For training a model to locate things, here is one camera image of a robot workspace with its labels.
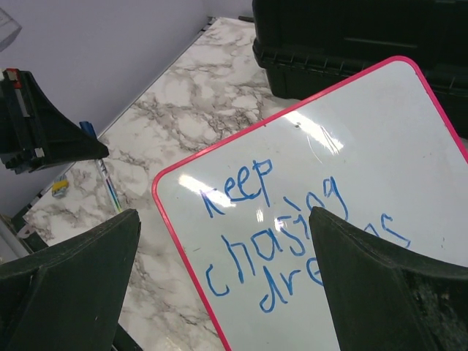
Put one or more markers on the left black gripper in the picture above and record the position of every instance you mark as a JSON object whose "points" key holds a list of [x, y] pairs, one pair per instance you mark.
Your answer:
{"points": [[35, 135]]}

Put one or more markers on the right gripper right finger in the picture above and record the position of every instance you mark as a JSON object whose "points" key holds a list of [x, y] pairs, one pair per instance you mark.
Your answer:
{"points": [[385, 297]]}

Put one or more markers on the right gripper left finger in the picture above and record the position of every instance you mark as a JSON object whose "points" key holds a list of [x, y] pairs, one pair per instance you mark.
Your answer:
{"points": [[69, 296]]}

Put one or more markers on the blue whiteboard marker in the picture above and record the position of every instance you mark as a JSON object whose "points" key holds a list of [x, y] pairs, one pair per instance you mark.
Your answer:
{"points": [[105, 176]]}

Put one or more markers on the pink framed whiteboard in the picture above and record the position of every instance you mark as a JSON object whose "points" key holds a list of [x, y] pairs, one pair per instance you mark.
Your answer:
{"points": [[376, 149]]}

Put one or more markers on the small yellow blue object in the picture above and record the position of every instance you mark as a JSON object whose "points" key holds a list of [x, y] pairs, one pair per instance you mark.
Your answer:
{"points": [[60, 186]]}

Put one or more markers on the black plastic toolbox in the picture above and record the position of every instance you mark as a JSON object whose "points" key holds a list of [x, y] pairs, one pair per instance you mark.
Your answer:
{"points": [[307, 46]]}

